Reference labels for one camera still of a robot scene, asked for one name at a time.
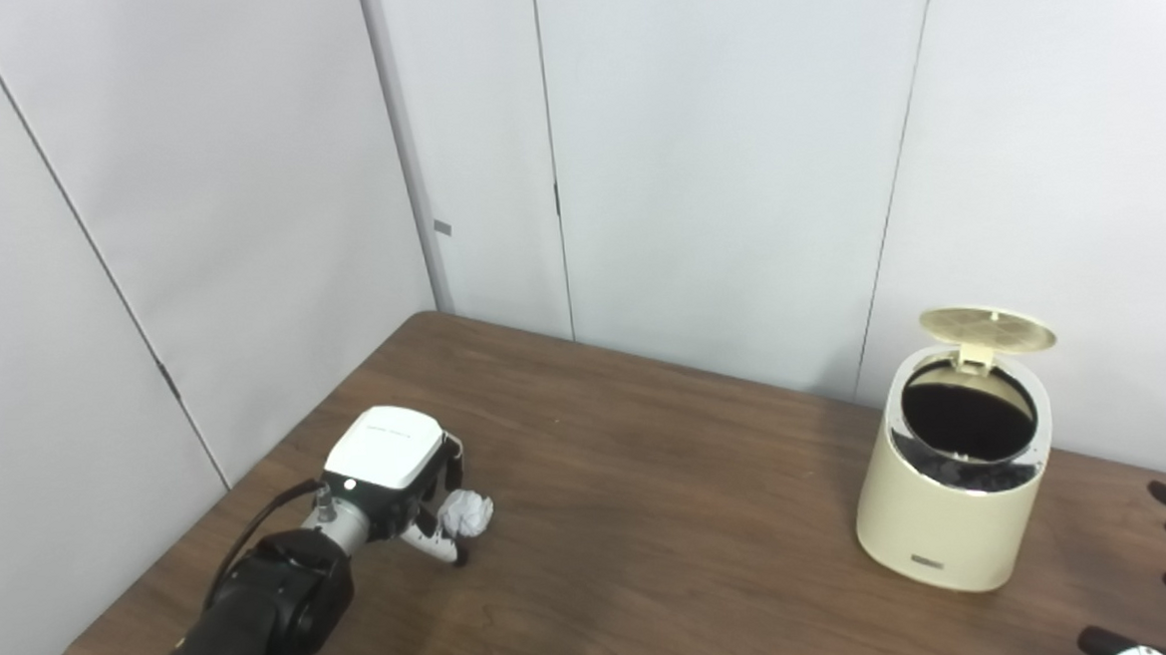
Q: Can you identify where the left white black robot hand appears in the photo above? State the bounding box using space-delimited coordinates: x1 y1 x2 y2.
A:
320 402 471 574

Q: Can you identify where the white paper ball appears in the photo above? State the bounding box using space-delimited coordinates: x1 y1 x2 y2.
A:
437 487 496 540

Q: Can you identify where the cream round bin lid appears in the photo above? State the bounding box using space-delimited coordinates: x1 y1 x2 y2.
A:
918 301 1059 379

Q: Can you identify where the cream-colored round bin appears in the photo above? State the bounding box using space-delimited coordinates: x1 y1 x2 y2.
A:
847 340 1061 599

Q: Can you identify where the black bin liner bag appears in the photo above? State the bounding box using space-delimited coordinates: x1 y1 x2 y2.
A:
889 354 1043 499

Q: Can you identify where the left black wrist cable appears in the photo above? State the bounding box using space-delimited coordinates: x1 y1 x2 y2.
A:
195 478 344 613

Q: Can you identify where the grey wall corner post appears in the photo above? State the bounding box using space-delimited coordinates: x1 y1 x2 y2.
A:
357 0 455 317

